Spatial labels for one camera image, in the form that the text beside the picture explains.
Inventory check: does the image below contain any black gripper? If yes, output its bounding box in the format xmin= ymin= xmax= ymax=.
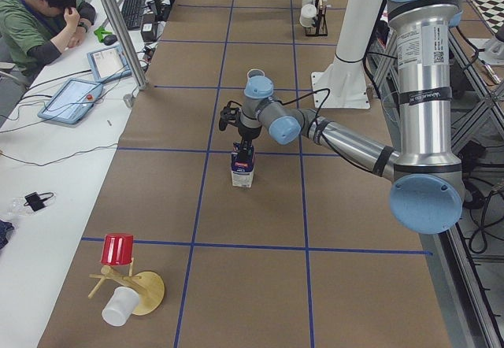
xmin=235 ymin=124 xmax=261 ymax=161

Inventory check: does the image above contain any white cup on rack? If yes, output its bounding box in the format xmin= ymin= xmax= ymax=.
xmin=299 ymin=4 xmax=317 ymax=28

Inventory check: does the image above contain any black wire cup rack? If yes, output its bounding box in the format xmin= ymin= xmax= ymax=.
xmin=302 ymin=0 xmax=328 ymax=37

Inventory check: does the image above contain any white plastic cup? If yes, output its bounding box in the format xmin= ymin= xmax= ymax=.
xmin=102 ymin=286 xmax=140 ymax=327

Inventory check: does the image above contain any blue teach pendant tablet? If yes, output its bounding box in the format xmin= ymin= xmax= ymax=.
xmin=37 ymin=79 xmax=103 ymax=125

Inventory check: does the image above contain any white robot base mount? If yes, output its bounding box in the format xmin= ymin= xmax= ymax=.
xmin=312 ymin=0 xmax=386 ymax=109

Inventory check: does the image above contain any wooden mug tree stand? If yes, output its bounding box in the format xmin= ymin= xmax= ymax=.
xmin=87 ymin=258 xmax=165 ymax=316

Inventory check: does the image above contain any blue white milk carton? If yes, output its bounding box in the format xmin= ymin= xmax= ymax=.
xmin=231 ymin=143 xmax=255 ymax=188

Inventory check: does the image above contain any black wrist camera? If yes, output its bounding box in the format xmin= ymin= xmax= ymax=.
xmin=218 ymin=101 xmax=241 ymax=131

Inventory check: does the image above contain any black keyboard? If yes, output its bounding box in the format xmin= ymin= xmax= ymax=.
xmin=121 ymin=0 xmax=145 ymax=31

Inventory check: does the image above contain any aluminium frame post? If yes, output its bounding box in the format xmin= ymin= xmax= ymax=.
xmin=101 ymin=0 xmax=147 ymax=90

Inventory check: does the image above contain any red plastic cup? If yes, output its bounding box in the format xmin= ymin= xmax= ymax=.
xmin=100 ymin=232 xmax=134 ymax=266

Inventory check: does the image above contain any person in green shirt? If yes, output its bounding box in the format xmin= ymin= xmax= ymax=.
xmin=1 ymin=0 xmax=96 ymax=80

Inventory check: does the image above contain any black computer mouse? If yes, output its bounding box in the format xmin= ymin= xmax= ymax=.
xmin=102 ymin=34 xmax=117 ymax=46

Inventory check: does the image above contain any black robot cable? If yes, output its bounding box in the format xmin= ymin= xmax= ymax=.
xmin=280 ymin=87 xmax=332 ymax=128

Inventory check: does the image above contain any small black device with cable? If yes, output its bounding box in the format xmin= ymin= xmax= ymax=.
xmin=24 ymin=192 xmax=54 ymax=212

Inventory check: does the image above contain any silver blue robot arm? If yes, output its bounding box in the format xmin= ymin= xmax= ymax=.
xmin=220 ymin=0 xmax=465 ymax=234

